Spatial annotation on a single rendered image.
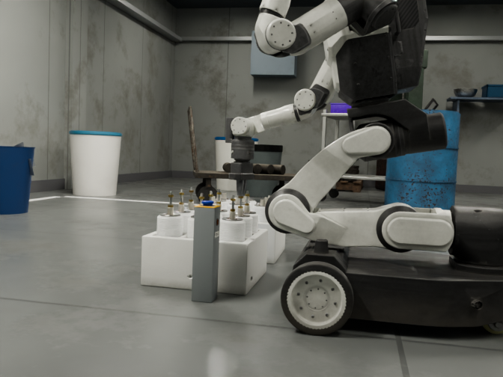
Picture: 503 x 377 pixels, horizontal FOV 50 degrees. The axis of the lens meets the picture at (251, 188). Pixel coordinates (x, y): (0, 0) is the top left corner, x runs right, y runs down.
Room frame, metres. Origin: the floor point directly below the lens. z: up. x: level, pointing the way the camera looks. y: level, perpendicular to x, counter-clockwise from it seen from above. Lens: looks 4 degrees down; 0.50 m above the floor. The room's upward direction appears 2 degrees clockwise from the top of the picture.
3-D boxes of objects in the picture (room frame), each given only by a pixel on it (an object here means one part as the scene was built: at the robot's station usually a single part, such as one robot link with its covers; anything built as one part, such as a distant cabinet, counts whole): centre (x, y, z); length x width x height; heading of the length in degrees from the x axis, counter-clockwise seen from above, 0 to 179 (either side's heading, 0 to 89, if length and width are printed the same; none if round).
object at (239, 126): (2.03, 0.05, 0.57); 0.11 x 0.11 x 0.11; 76
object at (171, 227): (1.96, 0.29, 0.16); 0.10 x 0.10 x 0.18
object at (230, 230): (1.91, 0.06, 0.16); 0.10 x 0.10 x 0.18
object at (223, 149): (6.95, 0.22, 0.33); 0.57 x 0.55 x 0.67; 79
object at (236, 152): (2.03, 0.04, 0.45); 0.13 x 0.10 x 0.12; 145
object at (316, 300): (1.46, -0.19, 0.10); 0.20 x 0.05 x 0.20; 79
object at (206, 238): (1.75, 0.14, 0.16); 0.07 x 0.07 x 0.31; 78
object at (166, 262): (2.05, 0.16, 0.09); 0.39 x 0.39 x 0.18; 78
